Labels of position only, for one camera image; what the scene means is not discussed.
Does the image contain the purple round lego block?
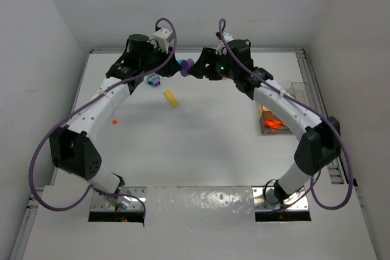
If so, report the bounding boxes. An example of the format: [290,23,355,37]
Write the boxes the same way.
[180,58,194,77]

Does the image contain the large orange curved lego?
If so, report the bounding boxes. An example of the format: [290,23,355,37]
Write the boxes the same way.
[264,118,286,130]

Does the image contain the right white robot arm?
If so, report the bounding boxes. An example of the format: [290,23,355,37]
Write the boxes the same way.
[188,40,341,205]

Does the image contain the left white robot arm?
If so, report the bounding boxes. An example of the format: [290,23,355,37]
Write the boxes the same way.
[49,29,180,207]

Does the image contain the teal and purple lego cluster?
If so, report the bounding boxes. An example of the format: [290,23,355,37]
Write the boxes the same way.
[146,73,161,87]

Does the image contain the yellow flat lego plate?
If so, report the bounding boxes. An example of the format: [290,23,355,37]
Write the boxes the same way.
[163,90,179,108]

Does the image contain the grey clear plastic container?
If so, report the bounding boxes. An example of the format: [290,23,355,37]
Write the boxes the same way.
[258,105,292,135]

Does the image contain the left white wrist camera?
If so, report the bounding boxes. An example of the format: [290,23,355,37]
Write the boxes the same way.
[152,28,174,53]

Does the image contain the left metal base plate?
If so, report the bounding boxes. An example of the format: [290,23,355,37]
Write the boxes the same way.
[90,186,146,212]

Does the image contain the metal base plate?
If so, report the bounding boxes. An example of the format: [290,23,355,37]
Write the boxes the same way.
[252,186,310,212]
[90,186,146,212]

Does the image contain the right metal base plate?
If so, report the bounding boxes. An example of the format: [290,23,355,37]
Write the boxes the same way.
[252,186,310,212]

